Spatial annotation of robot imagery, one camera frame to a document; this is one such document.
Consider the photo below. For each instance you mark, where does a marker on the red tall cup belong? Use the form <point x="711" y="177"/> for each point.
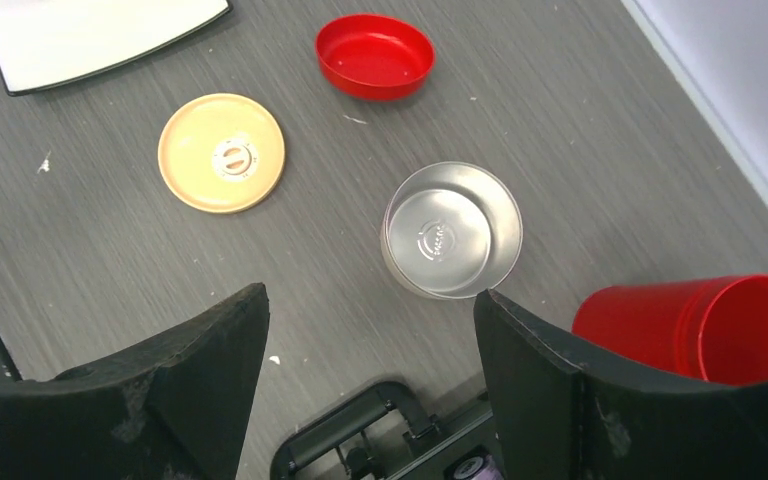
<point x="712" y="329"/>

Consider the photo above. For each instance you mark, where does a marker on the black poker chip case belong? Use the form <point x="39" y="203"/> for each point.
<point x="382" y="432"/>

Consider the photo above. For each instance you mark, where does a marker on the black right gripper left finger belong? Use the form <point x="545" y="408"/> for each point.
<point x="174" y="406"/>

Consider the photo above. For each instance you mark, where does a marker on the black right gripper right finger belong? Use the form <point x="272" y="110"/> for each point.
<point x="565" y="408"/>

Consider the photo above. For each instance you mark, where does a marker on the steel round lunch container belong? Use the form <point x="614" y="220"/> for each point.
<point x="450" y="231"/>

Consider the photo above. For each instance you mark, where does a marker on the red round lid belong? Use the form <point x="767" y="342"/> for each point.
<point x="374" y="57"/>

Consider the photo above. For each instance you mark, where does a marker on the white square plate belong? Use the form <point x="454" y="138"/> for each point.
<point x="47" y="44"/>

